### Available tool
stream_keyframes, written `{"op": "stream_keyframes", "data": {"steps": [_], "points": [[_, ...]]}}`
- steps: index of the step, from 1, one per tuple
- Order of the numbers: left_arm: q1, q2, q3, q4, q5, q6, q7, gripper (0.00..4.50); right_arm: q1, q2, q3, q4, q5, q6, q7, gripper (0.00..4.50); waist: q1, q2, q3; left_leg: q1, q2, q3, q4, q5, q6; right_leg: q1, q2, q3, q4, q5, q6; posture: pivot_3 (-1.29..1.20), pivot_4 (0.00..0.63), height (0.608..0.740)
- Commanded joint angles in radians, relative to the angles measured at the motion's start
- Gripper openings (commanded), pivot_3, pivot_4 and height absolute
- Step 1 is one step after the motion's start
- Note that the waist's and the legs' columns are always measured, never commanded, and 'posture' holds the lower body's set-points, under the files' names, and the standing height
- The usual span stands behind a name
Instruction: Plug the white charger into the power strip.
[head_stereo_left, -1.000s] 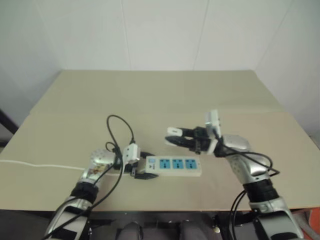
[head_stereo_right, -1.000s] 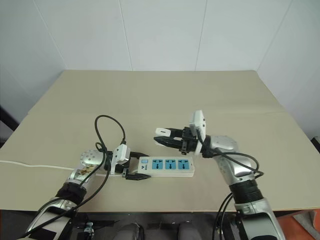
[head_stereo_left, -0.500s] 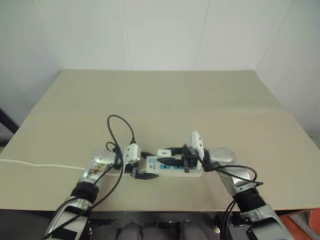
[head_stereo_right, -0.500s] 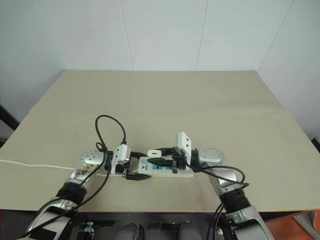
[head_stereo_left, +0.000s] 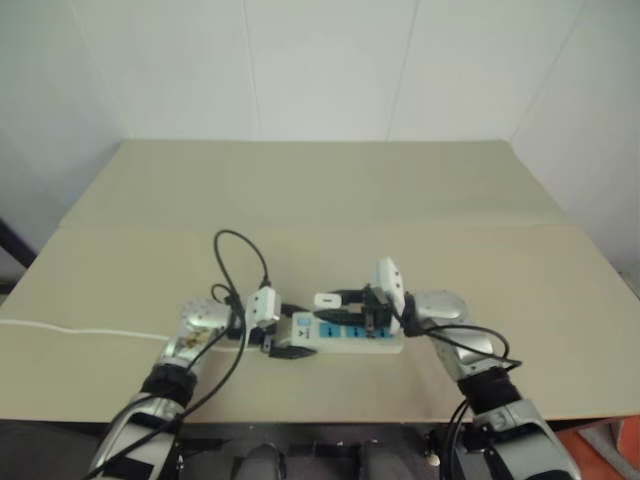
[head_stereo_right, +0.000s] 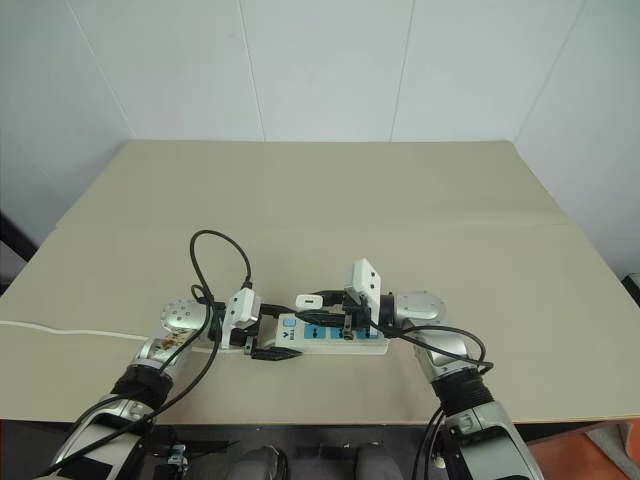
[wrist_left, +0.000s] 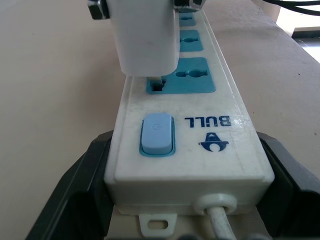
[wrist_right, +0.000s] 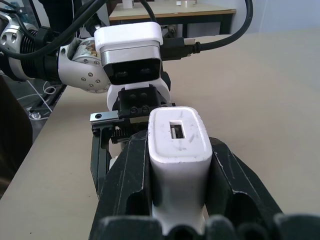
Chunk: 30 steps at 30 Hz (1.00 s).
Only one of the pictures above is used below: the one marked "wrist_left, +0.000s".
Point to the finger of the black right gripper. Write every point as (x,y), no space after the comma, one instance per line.
(98,11)
(188,4)

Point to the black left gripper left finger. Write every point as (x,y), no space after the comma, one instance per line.
(75,215)

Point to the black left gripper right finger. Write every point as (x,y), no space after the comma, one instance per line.
(300,200)

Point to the white charger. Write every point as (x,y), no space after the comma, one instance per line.
(145,37)

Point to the white blue power strip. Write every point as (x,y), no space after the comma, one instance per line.
(200,155)

